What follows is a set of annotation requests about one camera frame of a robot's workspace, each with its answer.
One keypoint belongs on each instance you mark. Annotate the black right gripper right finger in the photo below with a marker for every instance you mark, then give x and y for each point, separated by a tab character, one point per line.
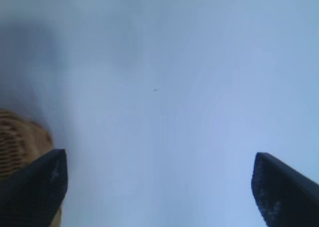
286	194

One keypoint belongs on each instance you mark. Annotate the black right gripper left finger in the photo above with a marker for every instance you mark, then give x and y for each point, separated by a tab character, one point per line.
32	194

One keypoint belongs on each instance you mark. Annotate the woven wicker rectangular basket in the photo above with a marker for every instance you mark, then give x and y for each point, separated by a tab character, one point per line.
17	142

